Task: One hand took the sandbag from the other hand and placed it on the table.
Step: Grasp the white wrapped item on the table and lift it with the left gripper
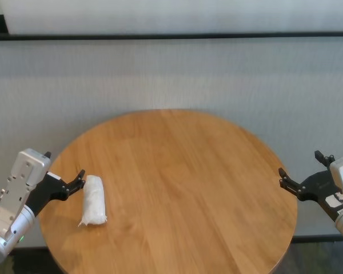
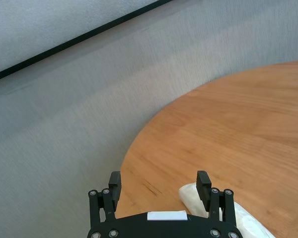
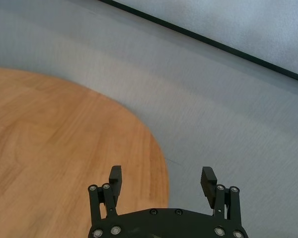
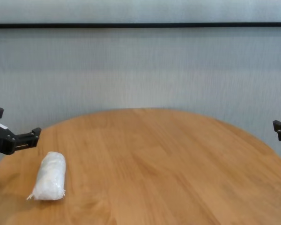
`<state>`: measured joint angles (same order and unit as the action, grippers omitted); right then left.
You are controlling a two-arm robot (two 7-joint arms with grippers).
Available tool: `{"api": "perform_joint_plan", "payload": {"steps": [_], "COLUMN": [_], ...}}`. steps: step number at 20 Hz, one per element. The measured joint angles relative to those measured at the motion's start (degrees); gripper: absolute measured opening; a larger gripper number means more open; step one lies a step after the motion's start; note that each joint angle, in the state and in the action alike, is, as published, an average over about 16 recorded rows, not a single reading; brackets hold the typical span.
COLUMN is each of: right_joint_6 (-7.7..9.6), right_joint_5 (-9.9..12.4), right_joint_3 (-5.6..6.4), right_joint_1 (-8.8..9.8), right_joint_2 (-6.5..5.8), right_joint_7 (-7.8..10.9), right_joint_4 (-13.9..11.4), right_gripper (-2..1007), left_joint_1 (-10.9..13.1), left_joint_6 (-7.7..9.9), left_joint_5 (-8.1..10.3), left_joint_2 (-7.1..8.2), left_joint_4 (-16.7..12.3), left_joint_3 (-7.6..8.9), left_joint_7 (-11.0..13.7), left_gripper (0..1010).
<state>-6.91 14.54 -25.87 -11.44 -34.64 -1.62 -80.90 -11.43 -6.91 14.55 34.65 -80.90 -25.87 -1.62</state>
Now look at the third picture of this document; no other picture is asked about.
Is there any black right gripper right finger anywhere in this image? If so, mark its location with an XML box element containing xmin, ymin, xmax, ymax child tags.
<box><xmin>200</xmin><ymin>166</ymin><xmax>241</xmax><ymax>222</ymax></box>

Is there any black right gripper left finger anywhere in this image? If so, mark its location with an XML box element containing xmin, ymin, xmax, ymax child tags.
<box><xmin>87</xmin><ymin>165</ymin><xmax>123</xmax><ymax>221</ymax></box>

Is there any black wall baseboard strip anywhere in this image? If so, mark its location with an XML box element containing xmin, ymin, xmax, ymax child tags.
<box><xmin>98</xmin><ymin>0</ymin><xmax>298</xmax><ymax>85</ymax></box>

